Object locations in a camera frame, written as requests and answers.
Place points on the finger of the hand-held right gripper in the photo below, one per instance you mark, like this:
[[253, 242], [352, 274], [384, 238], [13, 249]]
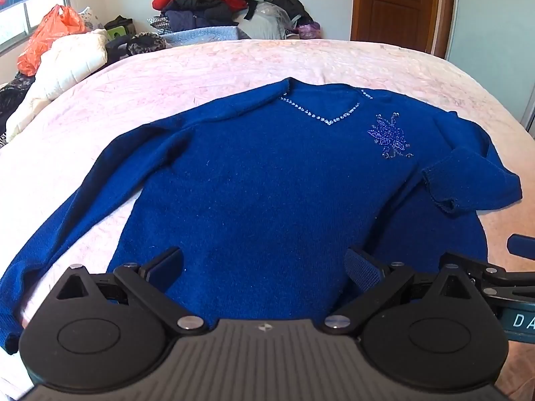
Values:
[[522, 244], [493, 273]]

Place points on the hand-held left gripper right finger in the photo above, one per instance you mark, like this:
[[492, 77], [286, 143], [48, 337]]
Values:
[[361, 271]]

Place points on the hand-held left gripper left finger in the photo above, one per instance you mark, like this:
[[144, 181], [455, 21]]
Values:
[[165, 269]]

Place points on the blue knitted sweater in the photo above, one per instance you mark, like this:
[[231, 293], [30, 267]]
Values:
[[267, 200]]

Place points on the pink blanket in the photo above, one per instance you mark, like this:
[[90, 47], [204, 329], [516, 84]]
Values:
[[209, 71]]

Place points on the glass wardrobe sliding door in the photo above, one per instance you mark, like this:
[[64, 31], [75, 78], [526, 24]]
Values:
[[493, 21]]

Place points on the leopard print cloth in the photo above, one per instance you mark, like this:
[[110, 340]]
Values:
[[144, 44]]

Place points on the white quilted jacket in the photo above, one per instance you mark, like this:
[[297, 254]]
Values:
[[62, 67]]

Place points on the light blue knitted cloth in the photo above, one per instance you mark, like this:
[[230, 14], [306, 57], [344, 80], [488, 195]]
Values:
[[209, 35]]

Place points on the checked cloth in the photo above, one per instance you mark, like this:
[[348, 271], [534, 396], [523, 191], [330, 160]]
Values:
[[159, 25]]

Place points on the green and black bag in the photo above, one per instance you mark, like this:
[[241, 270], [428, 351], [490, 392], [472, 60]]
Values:
[[119, 29]]

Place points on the purple bag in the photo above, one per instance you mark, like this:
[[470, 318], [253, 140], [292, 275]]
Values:
[[309, 31]]

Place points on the navy garment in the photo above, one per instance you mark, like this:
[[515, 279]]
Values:
[[196, 16]]

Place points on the white floral cloth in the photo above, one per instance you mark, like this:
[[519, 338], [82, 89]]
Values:
[[90, 19]]

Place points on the orange plastic bag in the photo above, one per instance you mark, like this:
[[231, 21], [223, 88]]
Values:
[[41, 37]]

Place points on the brown wooden door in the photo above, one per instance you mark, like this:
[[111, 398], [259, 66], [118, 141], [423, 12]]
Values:
[[397, 4]]

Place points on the clear plastic bag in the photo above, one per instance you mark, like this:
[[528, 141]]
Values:
[[271, 14]]

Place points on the window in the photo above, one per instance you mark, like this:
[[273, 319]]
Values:
[[25, 21]]

